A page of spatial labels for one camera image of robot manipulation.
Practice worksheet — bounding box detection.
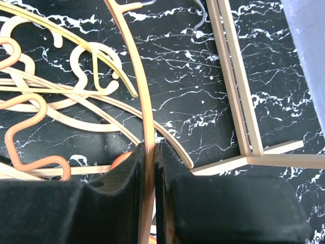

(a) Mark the wooden garment rack frame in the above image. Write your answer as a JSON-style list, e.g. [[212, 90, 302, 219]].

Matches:
[[192, 1, 324, 175]]

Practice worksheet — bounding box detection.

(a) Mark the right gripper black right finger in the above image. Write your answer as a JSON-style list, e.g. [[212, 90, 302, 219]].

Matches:
[[155, 143, 311, 243]]

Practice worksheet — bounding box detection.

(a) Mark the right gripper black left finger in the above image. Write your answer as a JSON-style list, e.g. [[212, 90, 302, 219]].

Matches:
[[1, 144, 145, 243]]

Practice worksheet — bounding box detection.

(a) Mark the orange wavy wire hanger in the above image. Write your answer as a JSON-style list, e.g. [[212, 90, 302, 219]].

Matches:
[[0, 37, 72, 182]]

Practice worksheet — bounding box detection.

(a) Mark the orange plastic curved hanger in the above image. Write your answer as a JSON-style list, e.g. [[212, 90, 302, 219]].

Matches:
[[104, 1, 155, 243]]

